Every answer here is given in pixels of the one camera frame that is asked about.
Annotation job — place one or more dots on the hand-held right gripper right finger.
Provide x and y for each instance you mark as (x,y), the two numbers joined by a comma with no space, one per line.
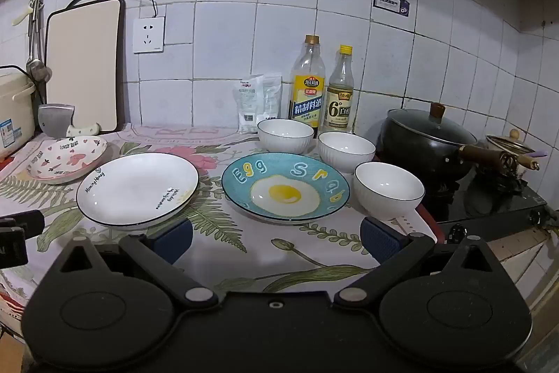
(376,235)

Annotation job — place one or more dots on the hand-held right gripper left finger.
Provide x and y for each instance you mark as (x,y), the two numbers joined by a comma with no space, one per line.
(174,235)

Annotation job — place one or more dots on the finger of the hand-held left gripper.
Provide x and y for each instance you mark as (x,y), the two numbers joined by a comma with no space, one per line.
(13,250)
(26,221)

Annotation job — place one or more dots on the white ribbed bowl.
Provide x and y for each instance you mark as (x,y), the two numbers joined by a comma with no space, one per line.
(345,154)
(284,139)
(386,191)

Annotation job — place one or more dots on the white black-rimmed plate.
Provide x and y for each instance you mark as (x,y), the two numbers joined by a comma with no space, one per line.
(135,189)

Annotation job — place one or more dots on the pink heart print plate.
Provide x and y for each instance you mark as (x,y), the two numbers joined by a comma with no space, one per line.
(65,161)

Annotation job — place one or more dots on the blue fried egg plate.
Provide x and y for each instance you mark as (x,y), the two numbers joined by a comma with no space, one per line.
(284,191)

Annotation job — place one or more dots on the black cooking pot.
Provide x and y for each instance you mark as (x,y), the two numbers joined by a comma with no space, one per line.
(419,163)

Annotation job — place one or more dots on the floral tablecloth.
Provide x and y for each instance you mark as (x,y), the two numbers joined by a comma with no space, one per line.
(270,250)

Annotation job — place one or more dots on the white rice cooker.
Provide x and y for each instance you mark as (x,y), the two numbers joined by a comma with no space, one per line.
(13,111)

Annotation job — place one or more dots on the glass pot lid wooden knob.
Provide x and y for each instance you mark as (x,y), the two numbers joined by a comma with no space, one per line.
(421,128)

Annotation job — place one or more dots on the black gas stove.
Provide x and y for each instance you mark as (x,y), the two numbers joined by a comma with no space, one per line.
(489,198)

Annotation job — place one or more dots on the clear vinegar bottle yellow cap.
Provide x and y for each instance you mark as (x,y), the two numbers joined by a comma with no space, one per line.
(340,106)

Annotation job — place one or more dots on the white salt packet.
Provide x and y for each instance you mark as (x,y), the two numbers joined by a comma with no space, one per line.
(249,106)
(271,97)

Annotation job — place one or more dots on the hanging metal ladle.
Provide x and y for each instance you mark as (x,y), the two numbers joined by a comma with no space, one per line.
(38,69)

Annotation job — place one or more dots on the cooking wine bottle yellow label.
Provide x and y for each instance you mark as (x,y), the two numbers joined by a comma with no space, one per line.
(306,93)

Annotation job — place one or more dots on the small golden pot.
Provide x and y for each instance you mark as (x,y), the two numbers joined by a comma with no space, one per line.
(509,145)

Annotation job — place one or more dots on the beige cutting board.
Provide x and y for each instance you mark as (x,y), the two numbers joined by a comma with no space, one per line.
(83,62)

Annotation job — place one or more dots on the white wall socket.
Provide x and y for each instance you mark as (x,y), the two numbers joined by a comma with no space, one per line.
(148,34)

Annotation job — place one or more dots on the dark wall sticker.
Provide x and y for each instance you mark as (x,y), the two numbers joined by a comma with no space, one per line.
(391,4)

